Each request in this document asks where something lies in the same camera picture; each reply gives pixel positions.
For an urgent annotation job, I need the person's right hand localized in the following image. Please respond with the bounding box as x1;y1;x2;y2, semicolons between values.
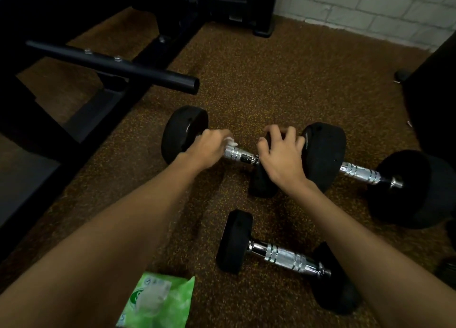
256;125;311;199

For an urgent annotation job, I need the person's left hand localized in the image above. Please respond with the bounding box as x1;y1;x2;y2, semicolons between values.
183;128;235;172

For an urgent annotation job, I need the medium black chrome dumbbell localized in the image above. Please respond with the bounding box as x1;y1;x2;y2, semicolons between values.
161;106;285;199

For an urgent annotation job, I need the large black chrome dumbbell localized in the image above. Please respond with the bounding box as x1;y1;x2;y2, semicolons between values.
301;122;456;230

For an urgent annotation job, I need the small black chrome dumbbell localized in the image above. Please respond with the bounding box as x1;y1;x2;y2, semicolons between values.
216;209;361;316

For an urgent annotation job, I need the green wet wipes packet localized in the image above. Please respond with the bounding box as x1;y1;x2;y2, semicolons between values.
115;271;196;328

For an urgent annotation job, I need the person's right forearm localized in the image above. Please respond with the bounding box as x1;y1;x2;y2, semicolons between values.
288;181;456;328

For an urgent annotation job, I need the person's left forearm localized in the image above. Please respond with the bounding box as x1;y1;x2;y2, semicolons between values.
0;160;200;328

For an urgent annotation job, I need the black bulky equipment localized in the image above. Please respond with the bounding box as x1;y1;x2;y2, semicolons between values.
393;31;456;161

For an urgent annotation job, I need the black metal bench frame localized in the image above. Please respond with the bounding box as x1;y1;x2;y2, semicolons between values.
0;0;207;260

